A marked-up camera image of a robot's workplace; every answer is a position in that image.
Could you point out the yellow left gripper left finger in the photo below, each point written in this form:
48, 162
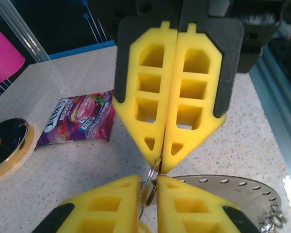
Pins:
104, 206

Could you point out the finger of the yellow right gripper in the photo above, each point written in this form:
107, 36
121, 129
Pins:
196, 97
148, 92

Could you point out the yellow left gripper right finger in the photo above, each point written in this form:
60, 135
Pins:
196, 206

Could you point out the silver perforated crescent key holder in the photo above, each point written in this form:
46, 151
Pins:
223, 191

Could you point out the purple candy packet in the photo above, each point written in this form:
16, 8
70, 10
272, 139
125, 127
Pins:
77, 116

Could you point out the pink plastic goblet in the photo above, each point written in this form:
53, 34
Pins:
2, 55

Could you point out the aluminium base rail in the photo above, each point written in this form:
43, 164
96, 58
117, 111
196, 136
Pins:
279, 92

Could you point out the aluminium frame post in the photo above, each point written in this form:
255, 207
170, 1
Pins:
24, 29

